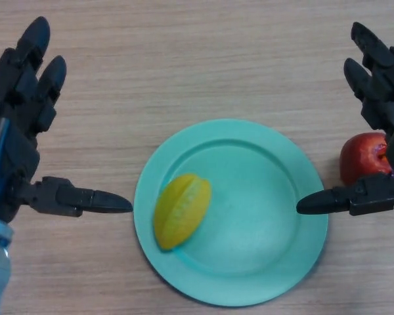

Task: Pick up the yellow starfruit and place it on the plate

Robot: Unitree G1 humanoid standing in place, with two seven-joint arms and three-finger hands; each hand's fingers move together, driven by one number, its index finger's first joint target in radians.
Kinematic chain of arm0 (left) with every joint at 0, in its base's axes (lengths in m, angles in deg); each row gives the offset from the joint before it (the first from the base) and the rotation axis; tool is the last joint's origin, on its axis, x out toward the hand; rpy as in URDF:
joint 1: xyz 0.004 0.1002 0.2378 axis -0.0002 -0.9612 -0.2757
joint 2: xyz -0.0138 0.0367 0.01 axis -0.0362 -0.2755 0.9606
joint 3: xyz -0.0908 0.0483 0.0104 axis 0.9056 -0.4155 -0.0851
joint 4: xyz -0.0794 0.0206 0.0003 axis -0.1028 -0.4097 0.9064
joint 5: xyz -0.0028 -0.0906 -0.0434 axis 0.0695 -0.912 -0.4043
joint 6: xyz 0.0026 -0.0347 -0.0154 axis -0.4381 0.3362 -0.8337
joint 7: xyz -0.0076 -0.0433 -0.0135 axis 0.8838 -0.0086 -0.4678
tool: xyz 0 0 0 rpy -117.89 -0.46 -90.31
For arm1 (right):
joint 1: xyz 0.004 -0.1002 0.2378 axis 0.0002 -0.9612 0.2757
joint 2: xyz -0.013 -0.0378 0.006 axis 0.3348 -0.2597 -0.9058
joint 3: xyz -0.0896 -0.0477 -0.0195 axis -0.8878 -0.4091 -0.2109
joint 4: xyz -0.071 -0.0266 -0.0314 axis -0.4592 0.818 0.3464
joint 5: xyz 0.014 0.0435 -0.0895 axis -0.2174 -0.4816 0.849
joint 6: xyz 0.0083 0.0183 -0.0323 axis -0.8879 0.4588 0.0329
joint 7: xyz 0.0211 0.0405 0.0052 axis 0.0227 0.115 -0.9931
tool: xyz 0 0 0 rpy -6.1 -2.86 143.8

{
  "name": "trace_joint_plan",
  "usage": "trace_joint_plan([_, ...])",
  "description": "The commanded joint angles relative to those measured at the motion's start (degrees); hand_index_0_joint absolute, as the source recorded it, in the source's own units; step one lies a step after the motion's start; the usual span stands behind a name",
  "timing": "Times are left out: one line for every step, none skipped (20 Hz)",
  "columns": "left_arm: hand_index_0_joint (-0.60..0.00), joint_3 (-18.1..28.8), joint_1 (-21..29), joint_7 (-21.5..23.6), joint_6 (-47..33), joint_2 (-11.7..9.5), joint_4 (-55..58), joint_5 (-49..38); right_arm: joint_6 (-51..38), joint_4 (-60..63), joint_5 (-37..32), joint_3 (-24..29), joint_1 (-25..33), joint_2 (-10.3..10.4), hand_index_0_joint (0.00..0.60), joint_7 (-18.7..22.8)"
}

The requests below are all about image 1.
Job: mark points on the red apple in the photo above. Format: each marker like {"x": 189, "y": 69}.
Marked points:
{"x": 362, "y": 160}

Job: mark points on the yellow starfruit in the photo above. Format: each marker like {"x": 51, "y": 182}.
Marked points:
{"x": 182, "y": 213}

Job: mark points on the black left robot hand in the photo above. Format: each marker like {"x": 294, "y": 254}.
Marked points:
{"x": 10, "y": 138}

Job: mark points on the green round plate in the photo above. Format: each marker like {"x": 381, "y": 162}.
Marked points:
{"x": 231, "y": 213}

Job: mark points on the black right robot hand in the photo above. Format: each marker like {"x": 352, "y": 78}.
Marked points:
{"x": 379, "y": 95}

